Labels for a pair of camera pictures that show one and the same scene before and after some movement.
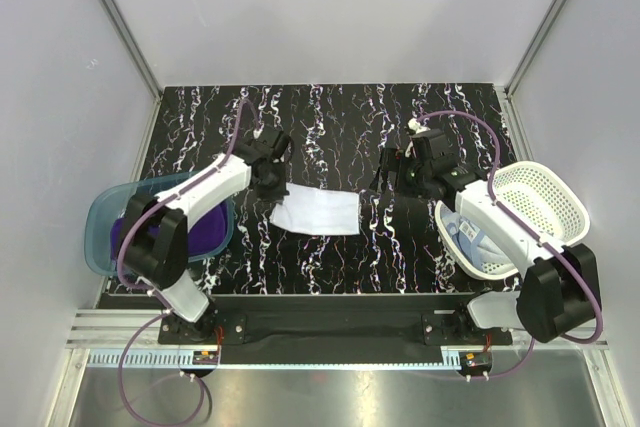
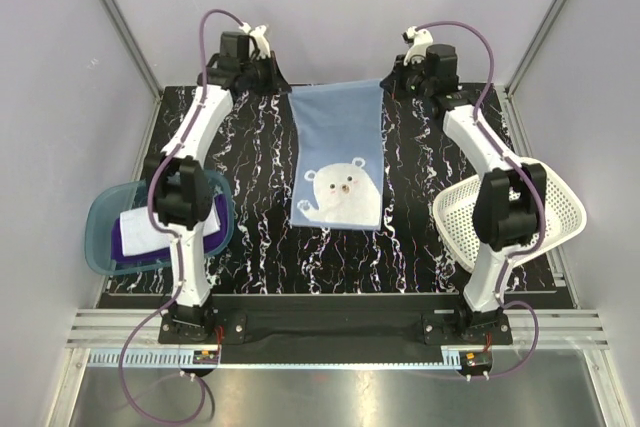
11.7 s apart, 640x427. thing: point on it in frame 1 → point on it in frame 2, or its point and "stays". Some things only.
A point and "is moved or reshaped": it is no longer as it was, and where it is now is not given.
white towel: [317, 211] is moved or reshaped
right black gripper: [394, 160] → [392, 84]
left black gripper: [278, 192] → [275, 83]
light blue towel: [478, 246] → [337, 155]
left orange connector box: [205, 358] stays
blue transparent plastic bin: [113, 203] stays
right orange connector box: [476, 361] stays
